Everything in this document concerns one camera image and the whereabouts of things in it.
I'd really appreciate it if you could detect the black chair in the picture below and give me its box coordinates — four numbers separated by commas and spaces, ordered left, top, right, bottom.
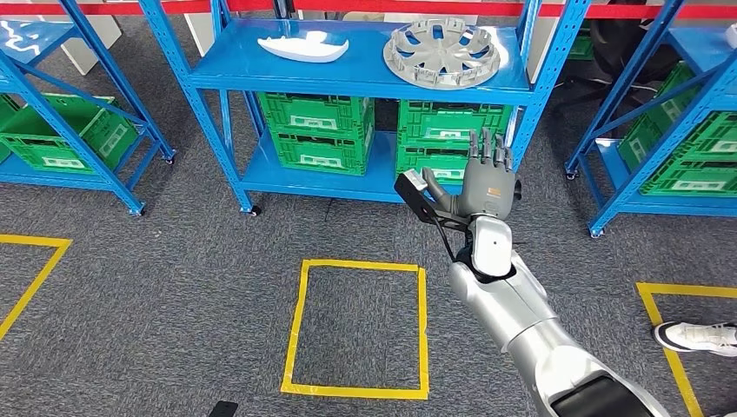
589, 17, 681, 88

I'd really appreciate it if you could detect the white desk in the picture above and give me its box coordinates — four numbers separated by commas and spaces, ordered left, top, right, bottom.
60, 12, 219, 76
527, 17, 562, 82

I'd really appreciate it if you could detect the blue metal shelf rack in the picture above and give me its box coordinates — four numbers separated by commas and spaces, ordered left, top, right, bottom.
0, 0, 176, 217
564, 0, 737, 239
136, 0, 593, 217

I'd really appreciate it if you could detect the green plastic crate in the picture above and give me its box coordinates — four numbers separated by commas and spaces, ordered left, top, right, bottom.
617, 62, 705, 173
0, 95, 21, 162
395, 143, 470, 185
257, 91, 375, 138
639, 155, 737, 200
0, 93, 139, 174
270, 127, 375, 177
681, 112, 737, 164
569, 25, 595, 62
397, 99, 514, 145

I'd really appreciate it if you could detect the yellow floor tape square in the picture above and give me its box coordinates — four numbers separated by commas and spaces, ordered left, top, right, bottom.
635, 281, 737, 417
280, 259, 431, 401
0, 233, 73, 341

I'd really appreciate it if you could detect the grey wheel hubcap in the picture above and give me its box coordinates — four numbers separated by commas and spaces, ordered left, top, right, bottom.
382, 17, 501, 90

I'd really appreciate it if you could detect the person's white shoe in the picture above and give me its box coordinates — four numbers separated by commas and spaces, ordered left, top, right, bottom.
651, 321, 737, 358

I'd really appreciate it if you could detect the red barrier belt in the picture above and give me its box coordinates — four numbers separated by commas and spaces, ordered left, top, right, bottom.
0, 0, 737, 21

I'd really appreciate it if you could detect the white plastic car part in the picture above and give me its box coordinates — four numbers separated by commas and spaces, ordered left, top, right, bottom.
257, 31, 350, 63

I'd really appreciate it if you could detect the black camera cable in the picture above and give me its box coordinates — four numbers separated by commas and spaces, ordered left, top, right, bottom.
436, 221, 461, 265

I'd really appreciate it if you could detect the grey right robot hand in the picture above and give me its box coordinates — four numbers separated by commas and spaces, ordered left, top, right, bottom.
422, 127, 518, 221

